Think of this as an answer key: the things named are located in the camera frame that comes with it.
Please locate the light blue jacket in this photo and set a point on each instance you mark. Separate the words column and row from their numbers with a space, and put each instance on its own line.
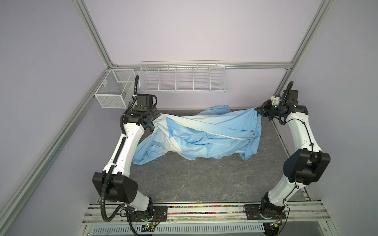
column 213, row 133

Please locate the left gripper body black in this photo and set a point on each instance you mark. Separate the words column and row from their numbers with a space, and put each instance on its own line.
column 154, row 113

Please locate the white wire shelf basket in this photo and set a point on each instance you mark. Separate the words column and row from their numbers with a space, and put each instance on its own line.
column 183, row 76

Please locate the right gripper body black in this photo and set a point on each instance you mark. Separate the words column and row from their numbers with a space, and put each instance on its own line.
column 269, row 111

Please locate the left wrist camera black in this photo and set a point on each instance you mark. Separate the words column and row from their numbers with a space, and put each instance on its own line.
column 146, row 100

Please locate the small green circuit board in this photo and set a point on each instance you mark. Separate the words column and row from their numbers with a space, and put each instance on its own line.
column 148, row 228

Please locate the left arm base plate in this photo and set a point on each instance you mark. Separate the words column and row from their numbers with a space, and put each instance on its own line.
column 155, row 214

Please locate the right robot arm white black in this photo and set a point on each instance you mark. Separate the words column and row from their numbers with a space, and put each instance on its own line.
column 305, row 166

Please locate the white mesh box basket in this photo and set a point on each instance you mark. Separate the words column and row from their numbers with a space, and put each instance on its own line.
column 116, row 89

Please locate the aluminium mounting rail front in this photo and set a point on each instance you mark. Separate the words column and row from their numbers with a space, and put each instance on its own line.
column 239, row 212

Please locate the white vent grille strip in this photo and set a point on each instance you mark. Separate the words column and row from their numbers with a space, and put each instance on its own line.
column 177, row 229

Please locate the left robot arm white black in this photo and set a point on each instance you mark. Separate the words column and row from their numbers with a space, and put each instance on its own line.
column 114, row 185

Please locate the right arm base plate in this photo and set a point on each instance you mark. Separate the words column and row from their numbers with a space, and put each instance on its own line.
column 255, row 212

